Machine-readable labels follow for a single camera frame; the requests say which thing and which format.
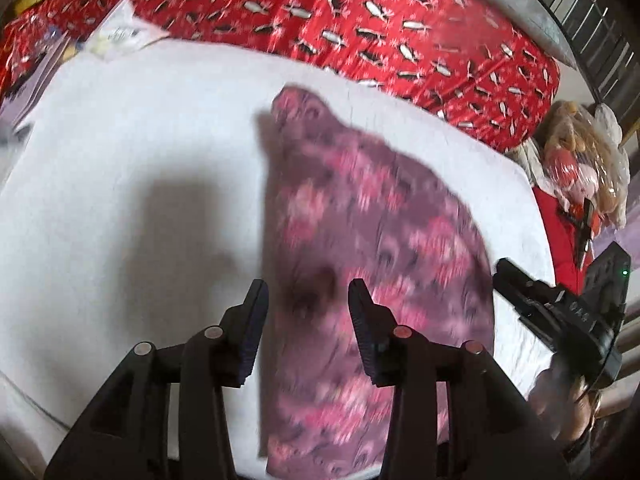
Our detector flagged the stuffed toys in plastic bag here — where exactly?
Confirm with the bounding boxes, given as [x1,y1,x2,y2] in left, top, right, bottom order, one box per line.
[512,101,630,229]

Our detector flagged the white quilted mat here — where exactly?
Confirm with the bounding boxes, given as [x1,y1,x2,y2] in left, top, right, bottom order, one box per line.
[1,40,554,474]

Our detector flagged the red cloth at right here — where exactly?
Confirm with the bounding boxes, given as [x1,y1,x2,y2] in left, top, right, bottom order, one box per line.
[533,186,593,295]

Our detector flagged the red penguin print blanket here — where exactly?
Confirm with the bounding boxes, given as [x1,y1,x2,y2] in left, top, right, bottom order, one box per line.
[1,0,560,152]

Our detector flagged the purple floral cloth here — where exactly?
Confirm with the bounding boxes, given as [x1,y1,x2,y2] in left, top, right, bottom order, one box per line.
[265,86,495,479]

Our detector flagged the black tripod stand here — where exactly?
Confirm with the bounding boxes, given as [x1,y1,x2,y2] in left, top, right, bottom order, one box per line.
[564,198,601,271]

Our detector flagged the right hand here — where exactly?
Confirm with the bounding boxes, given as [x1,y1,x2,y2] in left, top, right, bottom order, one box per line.
[528,354,599,446]

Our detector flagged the grey pillow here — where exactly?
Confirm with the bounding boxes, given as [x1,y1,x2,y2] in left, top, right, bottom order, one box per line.
[486,0,578,70]

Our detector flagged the white plastic packet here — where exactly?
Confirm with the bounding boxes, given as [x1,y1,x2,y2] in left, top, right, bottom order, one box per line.
[84,0,169,61]

